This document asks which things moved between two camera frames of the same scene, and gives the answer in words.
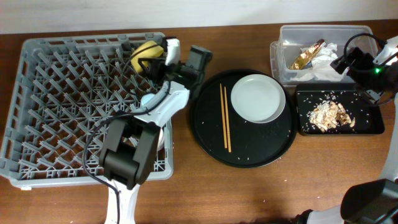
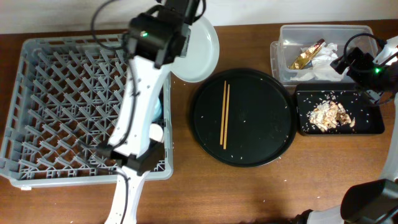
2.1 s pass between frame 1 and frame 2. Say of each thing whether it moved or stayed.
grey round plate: moved
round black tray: stayed
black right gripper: stayed
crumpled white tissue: stayed
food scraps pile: stayed
